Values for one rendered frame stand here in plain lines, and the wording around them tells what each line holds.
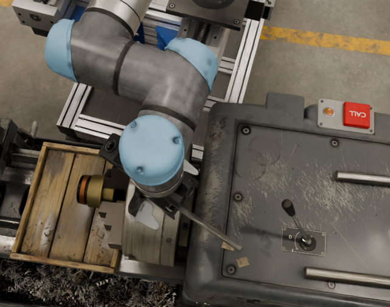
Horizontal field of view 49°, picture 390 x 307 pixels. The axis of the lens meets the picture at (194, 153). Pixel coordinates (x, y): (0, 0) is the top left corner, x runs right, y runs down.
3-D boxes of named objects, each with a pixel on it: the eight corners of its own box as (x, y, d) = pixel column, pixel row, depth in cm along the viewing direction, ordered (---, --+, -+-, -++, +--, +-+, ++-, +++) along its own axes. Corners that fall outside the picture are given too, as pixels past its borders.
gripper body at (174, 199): (173, 222, 74) (170, 214, 62) (133, 192, 75) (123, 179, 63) (199, 186, 76) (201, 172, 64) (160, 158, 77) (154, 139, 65)
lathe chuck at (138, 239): (181, 158, 130) (178, 125, 100) (163, 265, 122) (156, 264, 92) (151, 153, 130) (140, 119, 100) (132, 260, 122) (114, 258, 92)
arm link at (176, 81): (141, 18, 55) (107, 93, 52) (224, 45, 54) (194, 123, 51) (148, 49, 63) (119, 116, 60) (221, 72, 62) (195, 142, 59)
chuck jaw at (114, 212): (145, 206, 107) (135, 252, 102) (145, 213, 112) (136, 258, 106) (101, 199, 108) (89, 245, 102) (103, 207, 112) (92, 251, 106)
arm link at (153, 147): (196, 119, 50) (169, 188, 48) (195, 145, 60) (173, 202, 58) (132, 97, 50) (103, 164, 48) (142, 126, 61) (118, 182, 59)
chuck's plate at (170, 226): (191, 159, 130) (193, 127, 100) (176, 266, 122) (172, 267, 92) (181, 158, 130) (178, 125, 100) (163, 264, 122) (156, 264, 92)
